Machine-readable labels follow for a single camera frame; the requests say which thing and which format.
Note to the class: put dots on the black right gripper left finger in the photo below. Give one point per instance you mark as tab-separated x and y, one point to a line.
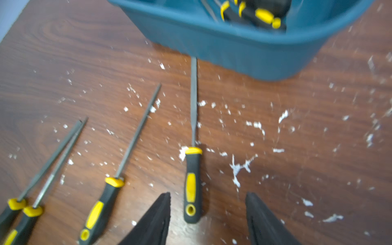
152	229

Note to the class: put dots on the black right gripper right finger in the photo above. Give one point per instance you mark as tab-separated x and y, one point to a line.
264	227

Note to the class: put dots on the long file yellow handle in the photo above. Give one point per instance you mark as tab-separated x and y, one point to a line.
14	206

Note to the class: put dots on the teal plastic storage box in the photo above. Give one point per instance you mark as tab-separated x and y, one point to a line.
186	27

